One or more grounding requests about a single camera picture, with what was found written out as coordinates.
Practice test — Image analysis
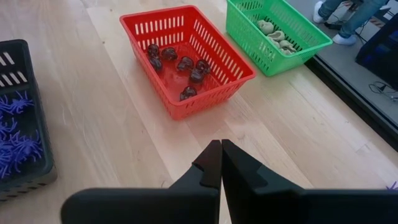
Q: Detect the black equipment case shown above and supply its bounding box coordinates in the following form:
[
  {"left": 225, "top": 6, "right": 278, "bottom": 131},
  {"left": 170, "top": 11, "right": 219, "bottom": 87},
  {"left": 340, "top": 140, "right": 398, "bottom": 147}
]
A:
[{"left": 355, "top": 14, "right": 398, "bottom": 85}]

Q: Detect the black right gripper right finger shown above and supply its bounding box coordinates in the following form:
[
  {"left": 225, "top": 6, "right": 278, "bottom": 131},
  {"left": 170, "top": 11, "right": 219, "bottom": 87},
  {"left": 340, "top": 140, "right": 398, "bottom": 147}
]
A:
[{"left": 221, "top": 139, "right": 398, "bottom": 224}]

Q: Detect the person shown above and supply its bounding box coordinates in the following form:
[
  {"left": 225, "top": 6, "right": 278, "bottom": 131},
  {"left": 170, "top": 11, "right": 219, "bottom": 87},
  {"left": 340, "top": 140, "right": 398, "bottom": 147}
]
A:
[{"left": 313, "top": 0, "right": 389, "bottom": 47}]

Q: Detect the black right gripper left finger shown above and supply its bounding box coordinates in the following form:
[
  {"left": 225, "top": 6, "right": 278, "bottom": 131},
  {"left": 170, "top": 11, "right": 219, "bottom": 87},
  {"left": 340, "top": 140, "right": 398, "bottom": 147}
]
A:
[{"left": 60, "top": 139, "right": 223, "bottom": 224}]

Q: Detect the green slotted plastic basket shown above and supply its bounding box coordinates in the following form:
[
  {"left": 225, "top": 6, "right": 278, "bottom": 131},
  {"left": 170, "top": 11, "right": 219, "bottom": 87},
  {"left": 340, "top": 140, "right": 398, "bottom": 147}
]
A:
[{"left": 226, "top": 0, "right": 333, "bottom": 77}]

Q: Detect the black slotted plastic basket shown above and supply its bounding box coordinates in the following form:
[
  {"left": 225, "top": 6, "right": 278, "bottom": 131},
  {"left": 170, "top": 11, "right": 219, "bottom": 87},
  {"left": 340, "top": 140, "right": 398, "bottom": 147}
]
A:
[{"left": 0, "top": 39, "right": 58, "bottom": 202}]

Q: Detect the red slotted plastic basket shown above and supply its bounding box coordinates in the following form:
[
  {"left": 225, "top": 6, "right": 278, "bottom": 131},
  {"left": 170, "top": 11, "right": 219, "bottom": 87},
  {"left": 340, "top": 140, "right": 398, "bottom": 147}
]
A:
[{"left": 119, "top": 4, "right": 257, "bottom": 121}]

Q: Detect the black floor cable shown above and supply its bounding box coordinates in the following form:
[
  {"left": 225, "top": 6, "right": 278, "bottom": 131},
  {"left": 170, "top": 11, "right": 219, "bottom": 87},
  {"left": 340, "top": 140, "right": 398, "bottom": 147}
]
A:
[{"left": 368, "top": 80, "right": 398, "bottom": 103}]

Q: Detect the black metal table frame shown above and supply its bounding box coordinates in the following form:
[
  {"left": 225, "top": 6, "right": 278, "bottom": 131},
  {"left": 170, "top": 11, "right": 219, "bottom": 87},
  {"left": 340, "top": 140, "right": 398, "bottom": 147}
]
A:
[{"left": 303, "top": 55, "right": 398, "bottom": 146}]

